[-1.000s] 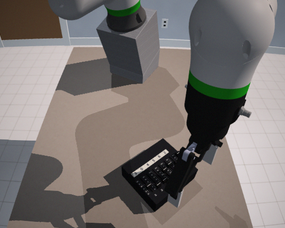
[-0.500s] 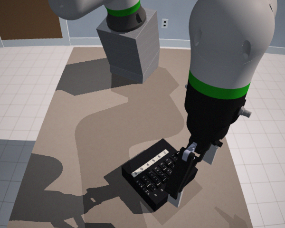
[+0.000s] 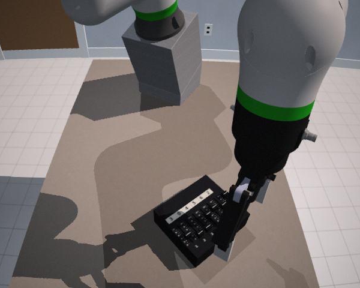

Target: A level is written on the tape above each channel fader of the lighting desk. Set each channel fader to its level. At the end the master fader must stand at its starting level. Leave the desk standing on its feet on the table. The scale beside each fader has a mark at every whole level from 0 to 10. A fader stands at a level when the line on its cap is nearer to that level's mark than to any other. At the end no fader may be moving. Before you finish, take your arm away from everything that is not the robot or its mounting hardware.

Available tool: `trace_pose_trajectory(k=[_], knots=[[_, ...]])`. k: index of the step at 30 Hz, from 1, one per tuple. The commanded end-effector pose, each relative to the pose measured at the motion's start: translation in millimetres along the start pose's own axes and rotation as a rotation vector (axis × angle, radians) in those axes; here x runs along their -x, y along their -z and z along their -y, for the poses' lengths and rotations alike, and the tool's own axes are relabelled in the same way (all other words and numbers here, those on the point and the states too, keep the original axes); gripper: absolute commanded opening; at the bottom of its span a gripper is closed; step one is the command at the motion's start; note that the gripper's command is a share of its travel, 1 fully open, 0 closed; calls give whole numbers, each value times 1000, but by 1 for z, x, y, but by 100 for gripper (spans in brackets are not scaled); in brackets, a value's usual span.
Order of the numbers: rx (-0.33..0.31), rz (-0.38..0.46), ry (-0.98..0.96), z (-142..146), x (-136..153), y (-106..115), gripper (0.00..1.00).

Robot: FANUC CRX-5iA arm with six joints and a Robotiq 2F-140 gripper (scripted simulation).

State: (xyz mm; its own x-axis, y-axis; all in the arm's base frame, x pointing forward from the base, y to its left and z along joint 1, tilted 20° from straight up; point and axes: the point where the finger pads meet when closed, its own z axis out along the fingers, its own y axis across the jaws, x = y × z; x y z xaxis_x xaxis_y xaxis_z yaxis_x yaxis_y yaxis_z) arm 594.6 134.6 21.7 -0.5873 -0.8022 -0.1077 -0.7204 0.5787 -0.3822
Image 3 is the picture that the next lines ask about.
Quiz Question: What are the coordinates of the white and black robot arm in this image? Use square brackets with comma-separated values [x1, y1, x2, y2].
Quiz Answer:
[61, 0, 348, 156]

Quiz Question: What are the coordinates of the black lighting desk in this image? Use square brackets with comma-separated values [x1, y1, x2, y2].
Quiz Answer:
[154, 175, 229, 268]

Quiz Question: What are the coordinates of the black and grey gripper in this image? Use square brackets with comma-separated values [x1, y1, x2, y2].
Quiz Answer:
[211, 141, 289, 262]

